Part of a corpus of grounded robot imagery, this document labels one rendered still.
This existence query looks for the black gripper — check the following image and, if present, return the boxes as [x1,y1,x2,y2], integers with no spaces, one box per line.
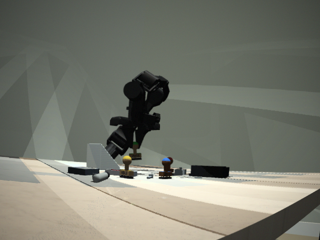
[110,102,160,149]

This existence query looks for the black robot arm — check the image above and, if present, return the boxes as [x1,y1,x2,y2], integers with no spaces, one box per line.
[105,70,170,160]

